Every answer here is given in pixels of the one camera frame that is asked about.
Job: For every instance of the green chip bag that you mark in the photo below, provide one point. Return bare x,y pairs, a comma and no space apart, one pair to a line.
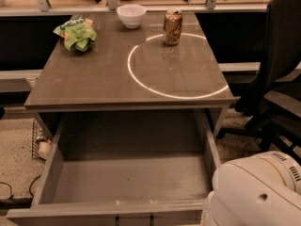
77,33

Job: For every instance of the grey top drawer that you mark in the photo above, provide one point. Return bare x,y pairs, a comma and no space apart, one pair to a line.
129,168

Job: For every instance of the grey wooden cabinet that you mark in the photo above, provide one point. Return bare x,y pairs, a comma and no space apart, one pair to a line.
132,69

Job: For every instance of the white ceramic bowl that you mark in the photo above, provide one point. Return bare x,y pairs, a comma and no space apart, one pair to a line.
131,15

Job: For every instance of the wire basket with items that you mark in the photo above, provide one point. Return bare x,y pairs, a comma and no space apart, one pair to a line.
41,144

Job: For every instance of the black office chair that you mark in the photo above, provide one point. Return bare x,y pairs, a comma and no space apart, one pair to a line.
273,109

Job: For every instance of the gold soda can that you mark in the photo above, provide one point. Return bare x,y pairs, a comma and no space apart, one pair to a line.
172,27

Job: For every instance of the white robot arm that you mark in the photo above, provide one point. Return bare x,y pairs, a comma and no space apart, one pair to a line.
259,190

